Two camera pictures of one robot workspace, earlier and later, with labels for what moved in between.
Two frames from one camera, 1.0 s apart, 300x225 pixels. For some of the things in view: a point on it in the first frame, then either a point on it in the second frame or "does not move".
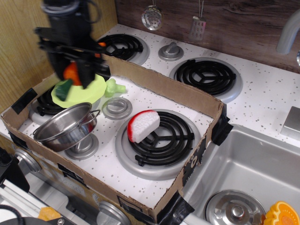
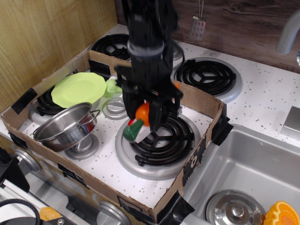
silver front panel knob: x=110 y=213 does not move
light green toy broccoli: x=112 y=88 does not move
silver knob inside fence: x=117 y=108 does not move
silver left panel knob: x=27 y=161 does not move
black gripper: x=69 y=39 -> x=150 y=75
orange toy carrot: x=71 y=72 -> x=142 y=116
